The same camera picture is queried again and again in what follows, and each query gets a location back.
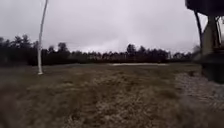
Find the long tree line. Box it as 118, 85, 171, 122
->
0, 34, 202, 67

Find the grass field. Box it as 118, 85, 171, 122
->
0, 62, 224, 128

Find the white bent pole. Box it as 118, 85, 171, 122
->
36, 0, 50, 76

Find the dark tall structure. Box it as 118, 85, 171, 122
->
184, 0, 224, 84

